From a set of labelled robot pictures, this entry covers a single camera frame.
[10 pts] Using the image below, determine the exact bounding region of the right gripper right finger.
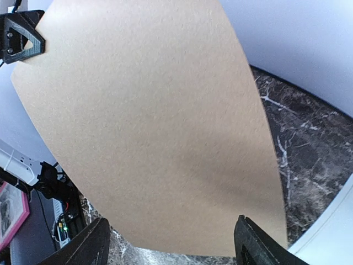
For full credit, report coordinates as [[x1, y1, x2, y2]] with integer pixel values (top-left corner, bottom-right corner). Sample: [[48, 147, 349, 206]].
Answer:
[[234, 215, 307, 265]]

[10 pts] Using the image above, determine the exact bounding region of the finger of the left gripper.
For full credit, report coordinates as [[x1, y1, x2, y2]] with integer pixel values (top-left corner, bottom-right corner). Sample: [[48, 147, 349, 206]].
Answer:
[[1, 10, 45, 64]]

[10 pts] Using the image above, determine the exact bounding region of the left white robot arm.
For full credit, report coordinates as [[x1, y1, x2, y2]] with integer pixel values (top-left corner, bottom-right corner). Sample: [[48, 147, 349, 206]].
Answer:
[[1, 10, 73, 203]]

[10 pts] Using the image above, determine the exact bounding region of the brown cardboard backing board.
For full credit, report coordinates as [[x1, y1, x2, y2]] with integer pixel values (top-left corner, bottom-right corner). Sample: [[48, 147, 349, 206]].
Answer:
[[12, 1, 287, 256]]

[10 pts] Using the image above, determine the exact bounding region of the small circuit board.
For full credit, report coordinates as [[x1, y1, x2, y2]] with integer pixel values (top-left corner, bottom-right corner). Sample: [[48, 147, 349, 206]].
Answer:
[[52, 199, 71, 248]]

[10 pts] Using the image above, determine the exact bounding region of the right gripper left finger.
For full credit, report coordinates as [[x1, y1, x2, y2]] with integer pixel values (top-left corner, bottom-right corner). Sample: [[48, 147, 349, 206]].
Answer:
[[40, 218, 110, 265]]

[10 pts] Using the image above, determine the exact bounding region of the pink framed picture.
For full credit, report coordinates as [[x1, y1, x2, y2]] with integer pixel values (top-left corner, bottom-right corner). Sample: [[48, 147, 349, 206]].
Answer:
[[1, 182, 30, 251]]

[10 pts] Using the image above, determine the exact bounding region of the white picture frame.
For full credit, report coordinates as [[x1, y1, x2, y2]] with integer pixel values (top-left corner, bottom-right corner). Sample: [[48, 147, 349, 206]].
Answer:
[[288, 176, 353, 264]]

